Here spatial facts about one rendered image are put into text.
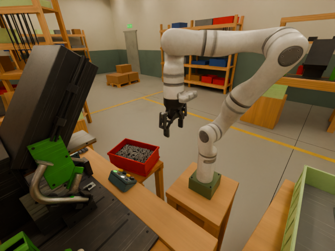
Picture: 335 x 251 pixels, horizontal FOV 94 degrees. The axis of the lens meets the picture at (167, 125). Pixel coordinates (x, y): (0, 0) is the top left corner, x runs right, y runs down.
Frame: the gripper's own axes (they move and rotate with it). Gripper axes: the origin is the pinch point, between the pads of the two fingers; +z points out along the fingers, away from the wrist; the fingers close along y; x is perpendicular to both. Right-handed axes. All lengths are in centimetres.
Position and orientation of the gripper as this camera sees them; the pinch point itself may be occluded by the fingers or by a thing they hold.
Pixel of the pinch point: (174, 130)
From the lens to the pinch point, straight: 62.4
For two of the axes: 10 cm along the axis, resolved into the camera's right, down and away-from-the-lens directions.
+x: 7.8, 2.8, -5.6
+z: 0.3, 8.8, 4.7
